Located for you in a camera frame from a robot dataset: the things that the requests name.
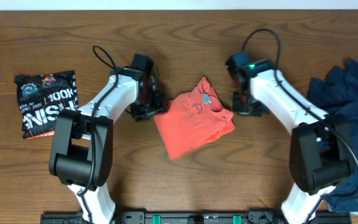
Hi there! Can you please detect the orange soccer t-shirt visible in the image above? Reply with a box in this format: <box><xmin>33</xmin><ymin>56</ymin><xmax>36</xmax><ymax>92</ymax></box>
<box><xmin>154</xmin><ymin>77</ymin><xmax>236</xmax><ymax>159</ymax></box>

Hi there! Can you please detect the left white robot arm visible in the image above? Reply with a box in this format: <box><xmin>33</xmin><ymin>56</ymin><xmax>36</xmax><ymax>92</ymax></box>
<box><xmin>40</xmin><ymin>65</ymin><xmax>165</xmax><ymax>223</ymax></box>

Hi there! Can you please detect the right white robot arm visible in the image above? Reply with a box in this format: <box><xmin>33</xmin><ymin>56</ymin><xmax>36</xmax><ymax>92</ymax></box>
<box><xmin>226</xmin><ymin>54</ymin><xmax>358</xmax><ymax>223</ymax></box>

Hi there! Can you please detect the folded black printed shirt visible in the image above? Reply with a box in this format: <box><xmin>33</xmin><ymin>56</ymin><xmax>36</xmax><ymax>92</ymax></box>
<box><xmin>14</xmin><ymin>70</ymin><xmax>79</xmax><ymax>139</ymax></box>

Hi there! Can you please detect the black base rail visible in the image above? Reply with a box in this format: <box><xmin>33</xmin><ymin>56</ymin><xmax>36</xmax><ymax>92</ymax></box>
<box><xmin>40</xmin><ymin>210</ymin><xmax>352</xmax><ymax>224</ymax></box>

